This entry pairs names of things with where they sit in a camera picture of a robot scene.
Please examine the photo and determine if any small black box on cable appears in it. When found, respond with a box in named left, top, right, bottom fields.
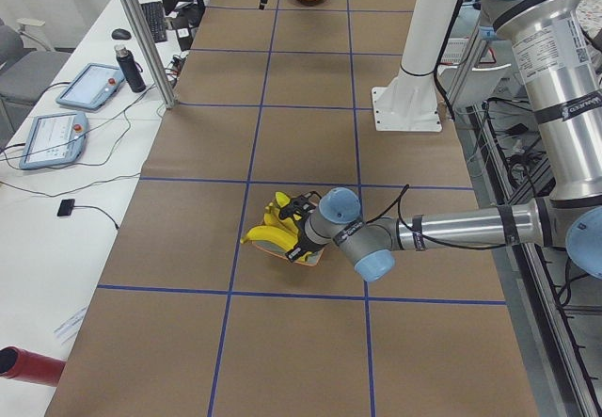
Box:
left=56, top=199, right=75, bottom=217

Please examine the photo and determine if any near blue teach pendant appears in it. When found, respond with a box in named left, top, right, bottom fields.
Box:
left=19, top=111, right=88, bottom=170

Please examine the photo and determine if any white camera stand pillar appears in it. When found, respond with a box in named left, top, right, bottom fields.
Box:
left=372, top=0, right=458, bottom=133

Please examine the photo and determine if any grey square plate orange rim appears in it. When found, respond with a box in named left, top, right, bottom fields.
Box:
left=251, top=240, right=324, bottom=266

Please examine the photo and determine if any black computer mouse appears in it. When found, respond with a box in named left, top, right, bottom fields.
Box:
left=111, top=28, right=132, bottom=40

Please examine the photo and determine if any black keyboard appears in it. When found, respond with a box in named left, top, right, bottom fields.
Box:
left=140, top=2, right=167, bottom=43

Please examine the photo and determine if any aluminium frame post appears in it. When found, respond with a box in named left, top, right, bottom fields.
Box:
left=120, top=0, right=177, bottom=109

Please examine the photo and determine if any black water bottle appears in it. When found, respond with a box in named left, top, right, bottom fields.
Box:
left=114, top=44, right=146, bottom=93

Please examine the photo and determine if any blue teach pendant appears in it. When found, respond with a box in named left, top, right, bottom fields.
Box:
left=19, top=111, right=88, bottom=170
left=55, top=63, right=124, bottom=111

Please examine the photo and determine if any red cylinder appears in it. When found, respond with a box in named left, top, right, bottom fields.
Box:
left=1, top=346, right=66, bottom=387

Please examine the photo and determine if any far blue teach pendant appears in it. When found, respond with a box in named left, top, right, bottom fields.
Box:
left=55, top=63, right=124, bottom=111

